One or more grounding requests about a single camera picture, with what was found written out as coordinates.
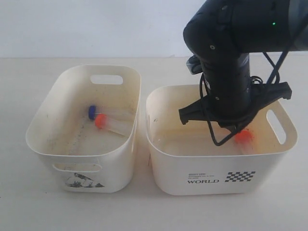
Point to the white plastic bin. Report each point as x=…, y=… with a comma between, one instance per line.
x=80, y=156

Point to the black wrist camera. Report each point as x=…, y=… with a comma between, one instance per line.
x=194, y=65

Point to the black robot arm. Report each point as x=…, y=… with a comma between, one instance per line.
x=221, y=36

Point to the white WORLD bin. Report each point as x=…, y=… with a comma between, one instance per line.
x=185, y=161

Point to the blue capped tube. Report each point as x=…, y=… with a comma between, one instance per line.
x=116, y=113

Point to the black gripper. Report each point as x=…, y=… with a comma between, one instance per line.
x=229, y=96

